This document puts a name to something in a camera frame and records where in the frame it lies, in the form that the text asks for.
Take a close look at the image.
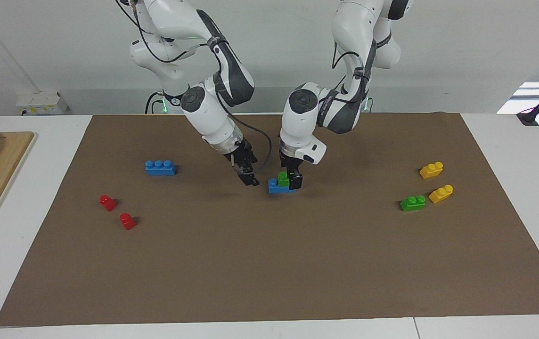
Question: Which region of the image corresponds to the blue three-stud toy block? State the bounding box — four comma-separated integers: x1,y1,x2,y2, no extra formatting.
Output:
145,160,177,177
268,178,297,195

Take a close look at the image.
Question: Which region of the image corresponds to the yellow two-stud toy block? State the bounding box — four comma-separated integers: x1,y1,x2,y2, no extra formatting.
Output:
428,184,454,204
419,161,444,180

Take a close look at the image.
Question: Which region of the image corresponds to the brown paper table mat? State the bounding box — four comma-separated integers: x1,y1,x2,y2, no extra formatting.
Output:
0,112,539,328

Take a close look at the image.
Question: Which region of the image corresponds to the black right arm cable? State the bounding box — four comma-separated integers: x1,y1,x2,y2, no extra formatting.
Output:
116,0,273,175

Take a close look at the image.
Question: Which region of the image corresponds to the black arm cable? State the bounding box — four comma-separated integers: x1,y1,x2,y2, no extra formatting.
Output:
116,0,273,175
332,40,370,103

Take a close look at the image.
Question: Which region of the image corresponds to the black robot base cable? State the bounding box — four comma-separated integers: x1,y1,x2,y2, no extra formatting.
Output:
145,91,163,115

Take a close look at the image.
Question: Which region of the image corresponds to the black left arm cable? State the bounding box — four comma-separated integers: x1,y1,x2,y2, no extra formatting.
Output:
332,40,370,103

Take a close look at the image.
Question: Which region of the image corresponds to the white wall socket box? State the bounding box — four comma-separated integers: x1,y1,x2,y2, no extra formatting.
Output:
16,91,70,116

